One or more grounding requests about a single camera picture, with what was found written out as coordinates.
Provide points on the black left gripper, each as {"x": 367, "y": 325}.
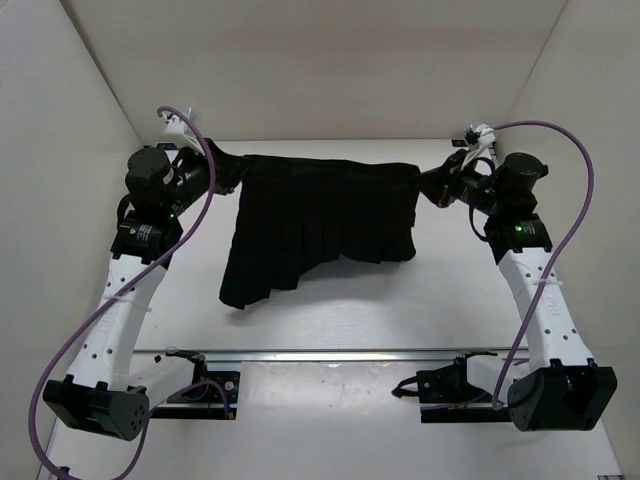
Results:
{"x": 231, "y": 167}

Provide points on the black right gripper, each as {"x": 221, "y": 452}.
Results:
{"x": 439, "y": 185}

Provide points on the black pleated skirt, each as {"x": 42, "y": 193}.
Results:
{"x": 295, "y": 214}

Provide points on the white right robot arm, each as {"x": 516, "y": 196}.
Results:
{"x": 561, "y": 387}

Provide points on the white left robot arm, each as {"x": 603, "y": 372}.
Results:
{"x": 99, "y": 394}

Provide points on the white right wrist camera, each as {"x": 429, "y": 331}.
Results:
{"x": 479, "y": 138}

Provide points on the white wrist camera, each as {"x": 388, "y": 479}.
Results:
{"x": 479, "y": 138}
{"x": 177, "y": 128}

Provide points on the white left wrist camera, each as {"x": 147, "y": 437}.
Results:
{"x": 177, "y": 128}

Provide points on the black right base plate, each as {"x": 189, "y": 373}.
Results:
{"x": 446, "y": 397}

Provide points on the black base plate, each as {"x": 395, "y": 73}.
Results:
{"x": 446, "y": 397}
{"x": 220, "y": 395}

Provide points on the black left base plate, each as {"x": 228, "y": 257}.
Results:
{"x": 220, "y": 395}

